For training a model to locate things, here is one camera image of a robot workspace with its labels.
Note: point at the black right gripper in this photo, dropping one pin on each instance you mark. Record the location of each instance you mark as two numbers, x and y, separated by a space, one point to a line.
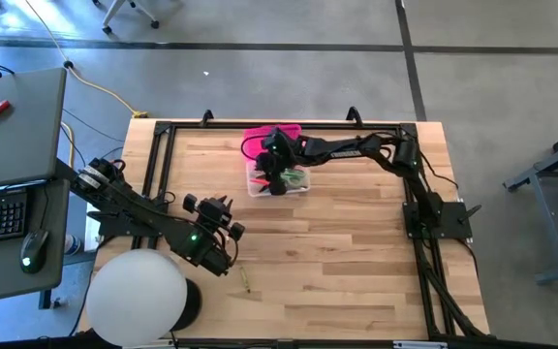
274 172

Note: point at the grey laptop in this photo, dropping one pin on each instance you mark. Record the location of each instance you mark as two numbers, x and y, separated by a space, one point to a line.
17 140

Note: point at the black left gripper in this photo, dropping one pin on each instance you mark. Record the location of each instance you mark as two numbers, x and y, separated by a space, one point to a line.
213 220

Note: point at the grey metal stand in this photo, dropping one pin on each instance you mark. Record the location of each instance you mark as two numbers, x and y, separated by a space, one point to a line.
545 213

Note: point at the black computer mouse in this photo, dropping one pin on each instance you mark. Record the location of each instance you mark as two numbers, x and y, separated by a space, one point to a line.
33 251

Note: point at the black table clamp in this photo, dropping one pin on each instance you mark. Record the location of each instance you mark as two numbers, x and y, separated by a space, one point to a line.
354 115
207 116

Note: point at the black round lamp base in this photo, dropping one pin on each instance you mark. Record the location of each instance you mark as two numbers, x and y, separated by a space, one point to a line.
193 305

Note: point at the white globe lamp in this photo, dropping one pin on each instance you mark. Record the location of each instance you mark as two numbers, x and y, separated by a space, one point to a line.
136 295

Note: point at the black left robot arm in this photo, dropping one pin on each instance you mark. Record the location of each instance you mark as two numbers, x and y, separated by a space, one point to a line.
133 208

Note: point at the olive green crayon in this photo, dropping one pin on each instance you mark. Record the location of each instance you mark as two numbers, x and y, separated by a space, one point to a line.
244 280

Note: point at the office chair base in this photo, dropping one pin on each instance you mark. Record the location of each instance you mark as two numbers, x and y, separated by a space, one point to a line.
114 12

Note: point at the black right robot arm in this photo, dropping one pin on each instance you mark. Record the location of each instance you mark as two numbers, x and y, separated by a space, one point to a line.
356 148

